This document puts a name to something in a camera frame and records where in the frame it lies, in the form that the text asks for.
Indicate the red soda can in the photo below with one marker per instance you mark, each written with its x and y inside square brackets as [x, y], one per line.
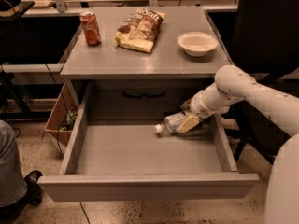
[90, 28]

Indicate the white bowl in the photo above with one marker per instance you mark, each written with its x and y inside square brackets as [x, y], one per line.
[197, 44]

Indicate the black shoe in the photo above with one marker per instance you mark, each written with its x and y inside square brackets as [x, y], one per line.
[34, 191]

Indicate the cardboard box with items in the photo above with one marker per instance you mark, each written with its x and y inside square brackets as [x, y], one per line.
[63, 105]

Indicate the black office chair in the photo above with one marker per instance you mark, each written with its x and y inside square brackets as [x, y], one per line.
[265, 40]

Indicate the black lower drawer handle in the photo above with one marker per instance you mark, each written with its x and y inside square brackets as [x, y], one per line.
[143, 93]

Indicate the grey open drawer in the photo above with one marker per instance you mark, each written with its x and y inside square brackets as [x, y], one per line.
[114, 154]

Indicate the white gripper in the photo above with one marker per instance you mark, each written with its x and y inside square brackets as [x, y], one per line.
[200, 107]

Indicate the clear plastic water bottle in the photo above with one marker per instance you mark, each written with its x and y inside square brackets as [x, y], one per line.
[170, 123]

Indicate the person leg in jeans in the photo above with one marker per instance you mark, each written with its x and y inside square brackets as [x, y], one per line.
[12, 184]

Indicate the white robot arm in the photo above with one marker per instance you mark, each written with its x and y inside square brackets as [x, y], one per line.
[275, 117]

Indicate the brown chip bag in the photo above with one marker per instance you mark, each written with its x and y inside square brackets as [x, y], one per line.
[140, 31]

